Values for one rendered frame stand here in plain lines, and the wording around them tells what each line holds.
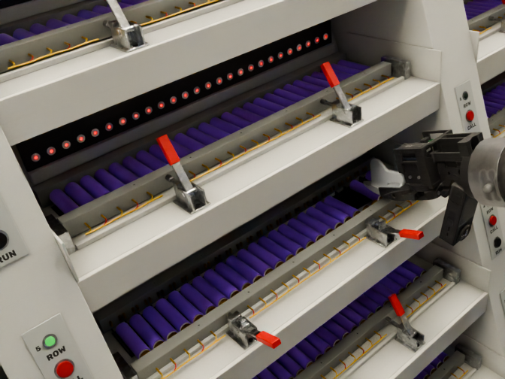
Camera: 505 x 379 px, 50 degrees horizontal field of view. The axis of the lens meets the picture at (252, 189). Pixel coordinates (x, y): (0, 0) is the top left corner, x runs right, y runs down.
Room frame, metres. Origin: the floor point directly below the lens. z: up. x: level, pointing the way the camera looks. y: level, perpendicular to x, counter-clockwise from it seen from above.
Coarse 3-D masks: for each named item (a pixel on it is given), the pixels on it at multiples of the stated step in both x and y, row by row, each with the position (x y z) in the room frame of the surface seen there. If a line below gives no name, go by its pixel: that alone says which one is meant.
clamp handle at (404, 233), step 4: (384, 224) 0.74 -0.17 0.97; (380, 228) 0.74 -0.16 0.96; (384, 228) 0.74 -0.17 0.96; (388, 228) 0.74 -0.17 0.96; (384, 232) 0.73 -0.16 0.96; (388, 232) 0.73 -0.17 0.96; (392, 232) 0.72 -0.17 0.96; (396, 232) 0.71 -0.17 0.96; (400, 232) 0.70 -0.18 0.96; (404, 232) 0.70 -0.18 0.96; (408, 232) 0.69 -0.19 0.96; (412, 232) 0.69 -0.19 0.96; (416, 232) 0.68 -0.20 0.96; (420, 232) 0.68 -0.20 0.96; (400, 236) 0.71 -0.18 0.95; (404, 236) 0.70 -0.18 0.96; (408, 236) 0.69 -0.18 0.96; (412, 236) 0.69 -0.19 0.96; (416, 236) 0.68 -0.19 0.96; (420, 236) 0.68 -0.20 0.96
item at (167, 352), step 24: (360, 216) 0.78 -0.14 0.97; (336, 240) 0.74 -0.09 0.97; (360, 240) 0.74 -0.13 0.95; (288, 264) 0.70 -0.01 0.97; (312, 264) 0.71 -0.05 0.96; (264, 288) 0.67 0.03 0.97; (288, 288) 0.67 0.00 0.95; (216, 312) 0.64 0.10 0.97; (240, 312) 0.65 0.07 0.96; (192, 336) 0.61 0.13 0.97; (144, 360) 0.58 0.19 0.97; (168, 360) 0.59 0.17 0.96
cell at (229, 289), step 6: (210, 270) 0.73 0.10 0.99; (204, 276) 0.72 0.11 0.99; (210, 276) 0.72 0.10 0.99; (216, 276) 0.71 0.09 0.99; (210, 282) 0.71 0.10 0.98; (216, 282) 0.70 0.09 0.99; (222, 282) 0.70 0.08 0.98; (228, 282) 0.70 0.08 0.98; (216, 288) 0.70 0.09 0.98; (222, 288) 0.69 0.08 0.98; (228, 288) 0.68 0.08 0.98; (234, 288) 0.68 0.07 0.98; (228, 294) 0.68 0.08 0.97
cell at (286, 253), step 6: (264, 240) 0.77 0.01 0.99; (270, 240) 0.77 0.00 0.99; (264, 246) 0.76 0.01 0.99; (270, 246) 0.76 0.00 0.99; (276, 246) 0.75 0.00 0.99; (270, 252) 0.75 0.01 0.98; (276, 252) 0.74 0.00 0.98; (282, 252) 0.74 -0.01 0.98; (288, 252) 0.73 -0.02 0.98; (282, 258) 0.73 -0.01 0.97
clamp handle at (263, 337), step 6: (240, 324) 0.61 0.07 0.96; (246, 330) 0.60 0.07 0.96; (252, 330) 0.59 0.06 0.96; (258, 330) 0.59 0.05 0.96; (258, 336) 0.57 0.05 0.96; (264, 336) 0.57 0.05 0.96; (270, 336) 0.56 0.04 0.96; (264, 342) 0.56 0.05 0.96; (270, 342) 0.55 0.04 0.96; (276, 342) 0.55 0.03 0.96
